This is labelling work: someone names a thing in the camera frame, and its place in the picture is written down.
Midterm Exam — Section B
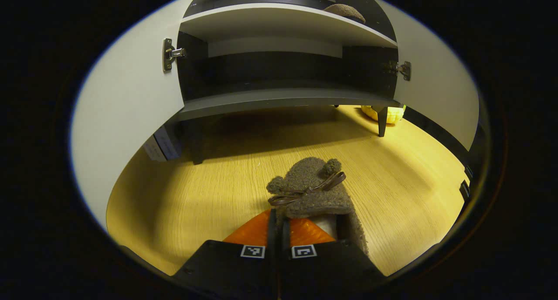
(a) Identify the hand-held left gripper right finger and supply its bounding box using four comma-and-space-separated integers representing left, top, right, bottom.
279, 217, 388, 292

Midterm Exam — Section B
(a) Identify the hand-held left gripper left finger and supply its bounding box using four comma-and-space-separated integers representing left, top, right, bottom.
172, 208, 279, 292

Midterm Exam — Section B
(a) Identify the brown fuzzy shoe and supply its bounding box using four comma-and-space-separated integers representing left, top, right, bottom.
323, 3, 367, 24
267, 157, 369, 255

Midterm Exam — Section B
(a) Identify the white cabinet door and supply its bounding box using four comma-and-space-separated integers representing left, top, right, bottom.
377, 0, 480, 151
70, 0, 189, 233

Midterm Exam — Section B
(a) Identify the white and grey shoe cabinet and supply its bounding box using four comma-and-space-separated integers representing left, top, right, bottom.
177, 0, 404, 165

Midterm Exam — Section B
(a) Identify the metal door hinge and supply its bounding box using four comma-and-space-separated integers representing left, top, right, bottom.
383, 61, 412, 82
162, 38, 187, 73

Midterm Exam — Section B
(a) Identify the white and blue box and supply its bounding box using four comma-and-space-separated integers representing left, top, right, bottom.
143, 125, 183, 162

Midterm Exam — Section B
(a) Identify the yellow ribbed toy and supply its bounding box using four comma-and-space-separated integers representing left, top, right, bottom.
361, 105, 406, 125

